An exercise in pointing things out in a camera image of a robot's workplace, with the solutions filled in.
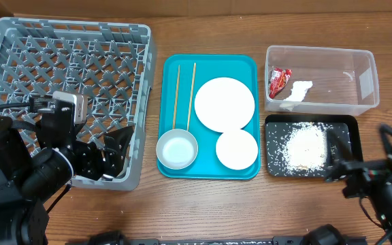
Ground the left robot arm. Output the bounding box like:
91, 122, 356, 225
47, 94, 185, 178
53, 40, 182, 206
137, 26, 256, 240
0, 108, 133, 244

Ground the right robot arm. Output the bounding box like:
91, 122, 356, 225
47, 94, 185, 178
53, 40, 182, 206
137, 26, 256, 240
325, 124, 392, 244

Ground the wooden chopstick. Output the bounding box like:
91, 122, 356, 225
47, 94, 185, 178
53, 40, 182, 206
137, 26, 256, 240
172, 65, 180, 129
186, 63, 197, 131

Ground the grey plastic dish rack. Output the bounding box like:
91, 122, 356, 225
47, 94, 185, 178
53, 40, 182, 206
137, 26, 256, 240
0, 18, 157, 191

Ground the teal plastic tray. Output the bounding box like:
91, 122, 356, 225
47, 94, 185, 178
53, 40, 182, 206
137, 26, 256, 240
157, 54, 261, 180

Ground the red snack wrapper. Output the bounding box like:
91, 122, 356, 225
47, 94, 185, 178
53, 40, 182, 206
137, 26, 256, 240
269, 67, 292, 99

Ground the white napkin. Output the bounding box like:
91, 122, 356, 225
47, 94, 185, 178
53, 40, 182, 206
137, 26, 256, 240
280, 81, 313, 111

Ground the clear plastic bin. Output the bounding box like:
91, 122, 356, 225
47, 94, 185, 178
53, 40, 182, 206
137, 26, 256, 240
264, 46, 380, 116

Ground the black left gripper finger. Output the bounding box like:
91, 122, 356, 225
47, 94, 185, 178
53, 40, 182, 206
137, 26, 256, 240
103, 150, 128, 179
103, 126, 134, 160

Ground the grey shallow bowl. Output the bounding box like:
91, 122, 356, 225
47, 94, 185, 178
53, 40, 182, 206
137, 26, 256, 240
156, 129, 199, 170

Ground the white rice bowl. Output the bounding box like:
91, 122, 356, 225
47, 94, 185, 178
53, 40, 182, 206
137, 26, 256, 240
216, 129, 259, 170

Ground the large white plate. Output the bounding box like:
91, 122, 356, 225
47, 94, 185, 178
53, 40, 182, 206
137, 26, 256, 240
194, 77, 256, 133

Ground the pile of rice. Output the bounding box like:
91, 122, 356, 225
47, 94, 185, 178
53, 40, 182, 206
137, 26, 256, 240
282, 122, 327, 172

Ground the black food waste tray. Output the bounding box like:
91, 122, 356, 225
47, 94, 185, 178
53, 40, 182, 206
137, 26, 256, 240
265, 114, 363, 178

